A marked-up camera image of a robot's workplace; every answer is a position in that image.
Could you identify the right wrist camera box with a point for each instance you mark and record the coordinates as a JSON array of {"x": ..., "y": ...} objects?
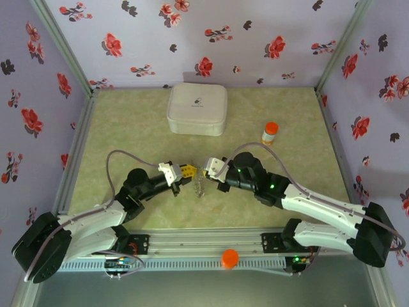
[{"x": 215, "y": 167}]

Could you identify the left controller board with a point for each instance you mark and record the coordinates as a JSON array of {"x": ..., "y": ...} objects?
[{"x": 119, "y": 264}]

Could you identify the right aluminium side rail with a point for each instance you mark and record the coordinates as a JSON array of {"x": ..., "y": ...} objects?
[{"x": 325, "y": 112}]

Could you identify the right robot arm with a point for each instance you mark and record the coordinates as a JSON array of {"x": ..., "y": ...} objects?
[{"x": 319, "y": 204}]

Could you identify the left aluminium side rail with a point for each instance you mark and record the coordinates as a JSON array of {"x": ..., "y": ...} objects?
[{"x": 80, "y": 134}]

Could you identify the orange-capped pill bottle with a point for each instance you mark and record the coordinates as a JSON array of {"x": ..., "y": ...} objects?
[{"x": 270, "y": 132}]

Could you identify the left black mount plate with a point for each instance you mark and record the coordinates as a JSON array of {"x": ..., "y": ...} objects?
[{"x": 140, "y": 244}]

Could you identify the orange round cap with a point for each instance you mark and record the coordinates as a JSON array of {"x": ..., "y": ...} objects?
[{"x": 230, "y": 258}]

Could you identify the right black mount plate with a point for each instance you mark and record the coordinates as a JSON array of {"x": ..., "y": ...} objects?
[{"x": 271, "y": 243}]

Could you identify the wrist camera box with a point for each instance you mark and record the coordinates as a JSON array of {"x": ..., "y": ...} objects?
[
  {"x": 171, "y": 172},
  {"x": 215, "y": 167}
]

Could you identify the controller board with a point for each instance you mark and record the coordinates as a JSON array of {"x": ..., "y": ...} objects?
[
  {"x": 297, "y": 262},
  {"x": 119, "y": 264}
]

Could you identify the left aluminium corner post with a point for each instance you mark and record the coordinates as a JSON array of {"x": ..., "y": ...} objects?
[{"x": 64, "y": 48}]

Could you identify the white zip case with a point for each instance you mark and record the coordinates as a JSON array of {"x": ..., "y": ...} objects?
[{"x": 196, "y": 108}]

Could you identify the right aluminium corner post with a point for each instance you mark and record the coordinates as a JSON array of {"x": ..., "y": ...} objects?
[{"x": 342, "y": 44}]

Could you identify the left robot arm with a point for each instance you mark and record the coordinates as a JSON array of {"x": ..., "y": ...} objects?
[{"x": 92, "y": 217}]

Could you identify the aluminium corner post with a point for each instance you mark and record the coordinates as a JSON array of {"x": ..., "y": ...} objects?
[
  {"x": 64, "y": 48},
  {"x": 342, "y": 44}
]

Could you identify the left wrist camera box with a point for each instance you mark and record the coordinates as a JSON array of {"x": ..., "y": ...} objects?
[{"x": 171, "y": 172}]

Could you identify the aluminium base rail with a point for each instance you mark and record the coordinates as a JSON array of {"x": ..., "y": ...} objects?
[{"x": 204, "y": 240}]

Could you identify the right controller board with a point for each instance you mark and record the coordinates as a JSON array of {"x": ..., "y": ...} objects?
[{"x": 297, "y": 262}]

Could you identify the aluminium side rail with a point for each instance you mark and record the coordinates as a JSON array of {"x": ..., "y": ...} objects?
[
  {"x": 80, "y": 134},
  {"x": 325, "y": 112}
]

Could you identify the black mount plate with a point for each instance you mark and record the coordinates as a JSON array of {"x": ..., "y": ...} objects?
[
  {"x": 271, "y": 243},
  {"x": 140, "y": 244}
]

